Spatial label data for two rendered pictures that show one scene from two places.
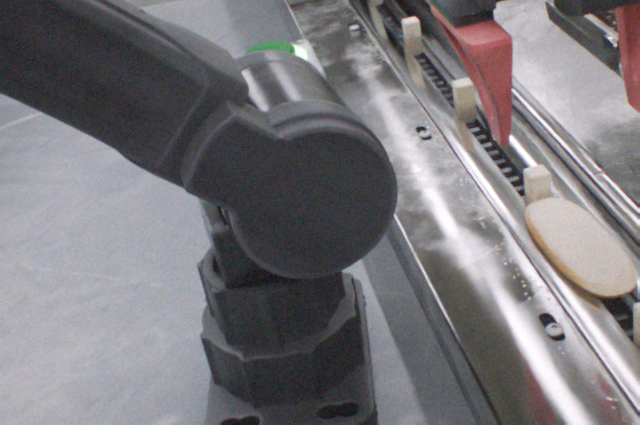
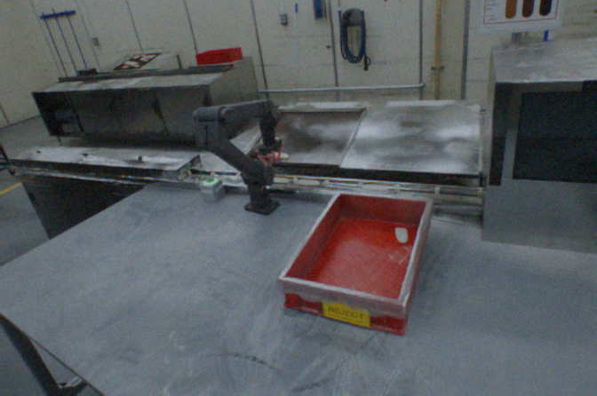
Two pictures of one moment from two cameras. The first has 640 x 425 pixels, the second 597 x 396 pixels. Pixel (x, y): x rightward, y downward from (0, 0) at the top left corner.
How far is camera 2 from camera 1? 1.22 m
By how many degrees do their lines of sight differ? 51
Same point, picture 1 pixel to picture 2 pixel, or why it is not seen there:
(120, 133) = (255, 172)
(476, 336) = (282, 188)
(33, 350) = (224, 226)
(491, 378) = (289, 189)
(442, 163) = not seen: hidden behind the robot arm
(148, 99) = (256, 168)
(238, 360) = (264, 201)
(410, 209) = not seen: hidden behind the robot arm
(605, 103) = not seen: hidden behind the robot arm
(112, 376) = (241, 220)
